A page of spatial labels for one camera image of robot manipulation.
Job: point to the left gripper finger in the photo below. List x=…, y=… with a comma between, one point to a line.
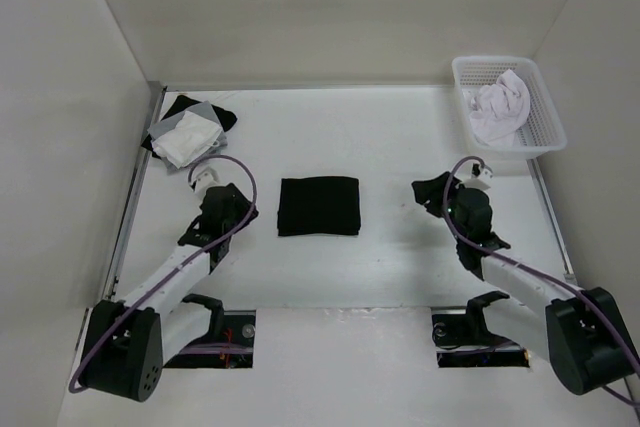
x=247, y=212
x=193, y=235

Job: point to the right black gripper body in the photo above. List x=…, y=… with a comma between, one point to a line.
x=450, y=212

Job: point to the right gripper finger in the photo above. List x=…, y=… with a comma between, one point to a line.
x=495, y=243
x=430, y=194

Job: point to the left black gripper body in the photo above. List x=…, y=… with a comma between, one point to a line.
x=241, y=210

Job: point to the black tank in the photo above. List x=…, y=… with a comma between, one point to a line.
x=319, y=205
x=226, y=118

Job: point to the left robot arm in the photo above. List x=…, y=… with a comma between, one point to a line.
x=129, y=341

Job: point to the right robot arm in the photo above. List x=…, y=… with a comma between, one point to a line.
x=580, y=333

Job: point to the folded white tank top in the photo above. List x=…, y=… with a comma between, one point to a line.
x=192, y=136

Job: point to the folded black tank top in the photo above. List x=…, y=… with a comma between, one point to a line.
x=226, y=118

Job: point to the folded grey tank top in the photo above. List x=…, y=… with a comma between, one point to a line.
x=160, y=128

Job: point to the white tank top in basket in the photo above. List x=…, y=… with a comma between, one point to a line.
x=499, y=110

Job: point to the white plastic basket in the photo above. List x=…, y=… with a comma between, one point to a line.
x=541, y=133

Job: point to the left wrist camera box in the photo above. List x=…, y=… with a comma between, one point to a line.
x=204, y=180

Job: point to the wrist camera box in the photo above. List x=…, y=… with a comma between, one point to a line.
x=204, y=180
x=481, y=177

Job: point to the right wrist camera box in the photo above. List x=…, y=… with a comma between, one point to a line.
x=481, y=177

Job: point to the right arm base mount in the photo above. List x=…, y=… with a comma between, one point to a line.
x=462, y=339

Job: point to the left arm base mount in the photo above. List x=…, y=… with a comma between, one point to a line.
x=228, y=342

